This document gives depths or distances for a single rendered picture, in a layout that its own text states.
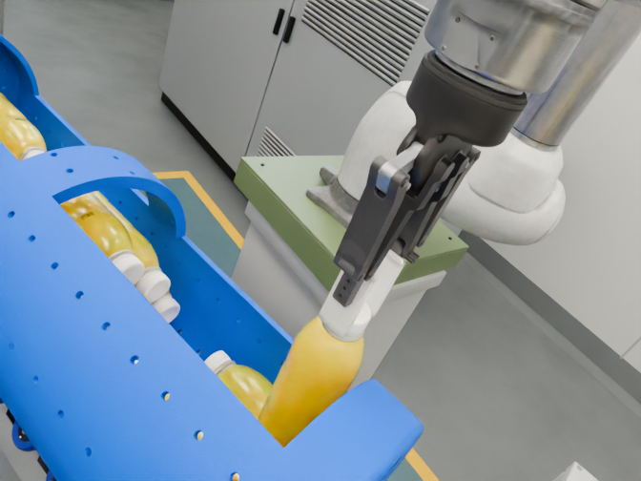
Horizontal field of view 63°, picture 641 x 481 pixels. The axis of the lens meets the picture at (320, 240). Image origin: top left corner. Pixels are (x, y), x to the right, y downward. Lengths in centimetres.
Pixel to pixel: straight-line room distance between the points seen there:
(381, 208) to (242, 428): 20
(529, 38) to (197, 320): 57
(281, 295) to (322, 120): 147
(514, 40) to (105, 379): 39
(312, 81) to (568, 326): 196
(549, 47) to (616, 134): 275
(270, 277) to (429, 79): 79
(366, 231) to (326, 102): 207
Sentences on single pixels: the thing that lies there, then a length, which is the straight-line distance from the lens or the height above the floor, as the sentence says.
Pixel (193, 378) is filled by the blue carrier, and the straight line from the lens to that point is 45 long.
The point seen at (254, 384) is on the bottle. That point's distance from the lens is 65.
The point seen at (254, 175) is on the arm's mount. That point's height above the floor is 106.
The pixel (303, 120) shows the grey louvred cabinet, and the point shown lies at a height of 64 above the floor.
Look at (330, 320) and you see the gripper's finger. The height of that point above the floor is 127.
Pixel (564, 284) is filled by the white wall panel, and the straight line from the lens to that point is 326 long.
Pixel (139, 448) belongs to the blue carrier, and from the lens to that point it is 46.
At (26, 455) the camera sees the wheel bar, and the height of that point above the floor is 93.
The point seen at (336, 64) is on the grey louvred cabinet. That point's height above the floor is 95.
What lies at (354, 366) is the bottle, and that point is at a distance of 49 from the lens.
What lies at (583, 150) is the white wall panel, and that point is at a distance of 314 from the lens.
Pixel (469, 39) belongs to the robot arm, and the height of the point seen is 152.
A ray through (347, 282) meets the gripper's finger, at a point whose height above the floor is 132.
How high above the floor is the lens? 157
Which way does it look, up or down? 33 degrees down
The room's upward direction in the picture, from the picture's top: 24 degrees clockwise
